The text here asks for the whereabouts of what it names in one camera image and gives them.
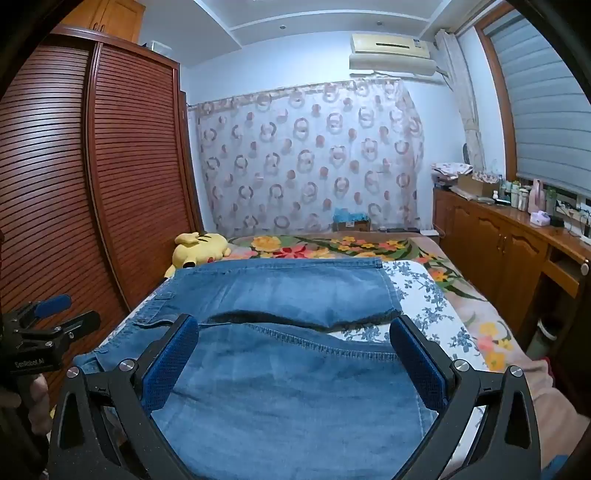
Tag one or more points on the pink flowered fleece blanket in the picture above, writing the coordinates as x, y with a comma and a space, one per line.
489, 332

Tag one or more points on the flat black device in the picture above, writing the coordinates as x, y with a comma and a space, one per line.
400, 229

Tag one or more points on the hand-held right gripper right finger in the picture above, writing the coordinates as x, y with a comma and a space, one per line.
418, 364

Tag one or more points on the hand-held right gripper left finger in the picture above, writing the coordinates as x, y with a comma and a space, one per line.
173, 364

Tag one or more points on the grey trash bin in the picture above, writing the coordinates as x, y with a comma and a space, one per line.
539, 341

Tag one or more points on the green bottle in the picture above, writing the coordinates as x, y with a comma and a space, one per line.
550, 201

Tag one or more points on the wooden sideboard cabinet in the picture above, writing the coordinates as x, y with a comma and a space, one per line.
498, 240

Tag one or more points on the open cardboard box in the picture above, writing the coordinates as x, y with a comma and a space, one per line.
478, 184

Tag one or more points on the circle patterned sheer curtain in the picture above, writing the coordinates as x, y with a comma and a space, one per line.
300, 161

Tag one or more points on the person's left hand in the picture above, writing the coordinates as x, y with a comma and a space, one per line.
40, 406

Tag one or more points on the brown slatted wooden wardrobe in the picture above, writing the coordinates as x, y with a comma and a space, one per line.
55, 184

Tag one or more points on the clear plastic storage box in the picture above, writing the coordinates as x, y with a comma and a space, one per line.
156, 47

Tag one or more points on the yellow plush toy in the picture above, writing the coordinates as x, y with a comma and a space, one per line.
203, 251

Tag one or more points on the beige tied window curtain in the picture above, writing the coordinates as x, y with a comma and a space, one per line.
466, 101

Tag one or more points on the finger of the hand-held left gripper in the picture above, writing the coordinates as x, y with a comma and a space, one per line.
76, 321
51, 305

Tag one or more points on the grey window blind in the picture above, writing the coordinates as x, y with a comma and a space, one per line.
540, 101

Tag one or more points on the white bottle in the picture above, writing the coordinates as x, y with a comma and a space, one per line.
524, 201

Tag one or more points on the wooden overhead cabinet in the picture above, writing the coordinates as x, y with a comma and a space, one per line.
111, 18

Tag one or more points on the folded patterned cloth stack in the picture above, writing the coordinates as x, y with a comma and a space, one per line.
450, 171

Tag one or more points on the small grey fan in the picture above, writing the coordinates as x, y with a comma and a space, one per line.
466, 153

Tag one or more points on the beige wall air conditioner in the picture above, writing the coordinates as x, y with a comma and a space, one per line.
392, 53

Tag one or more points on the small white box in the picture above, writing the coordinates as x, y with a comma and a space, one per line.
428, 231

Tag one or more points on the blue denim pants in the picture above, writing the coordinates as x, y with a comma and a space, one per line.
277, 397

